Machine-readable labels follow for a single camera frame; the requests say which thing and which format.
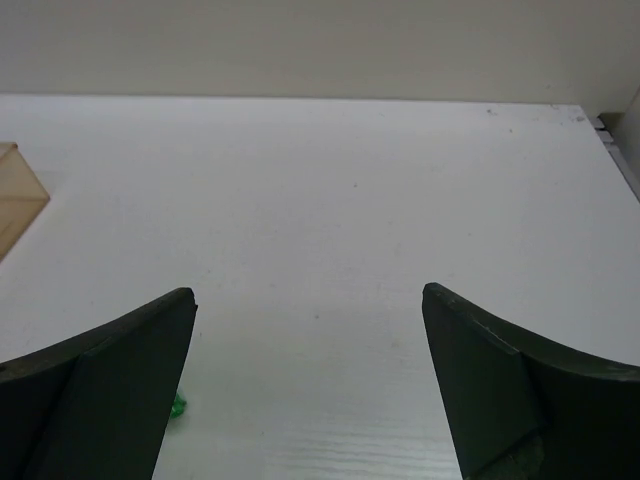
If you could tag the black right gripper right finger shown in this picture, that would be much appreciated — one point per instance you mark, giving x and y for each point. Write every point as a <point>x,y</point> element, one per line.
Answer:
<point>521,406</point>

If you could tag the small green lego piece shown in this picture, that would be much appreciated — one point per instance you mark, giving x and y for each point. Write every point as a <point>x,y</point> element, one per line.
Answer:
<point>178,407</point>

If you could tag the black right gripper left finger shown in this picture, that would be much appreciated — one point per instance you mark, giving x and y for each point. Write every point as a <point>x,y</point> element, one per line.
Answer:
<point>96,406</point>

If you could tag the amber transparent container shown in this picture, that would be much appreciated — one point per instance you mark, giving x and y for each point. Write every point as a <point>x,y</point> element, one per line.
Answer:
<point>23,196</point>

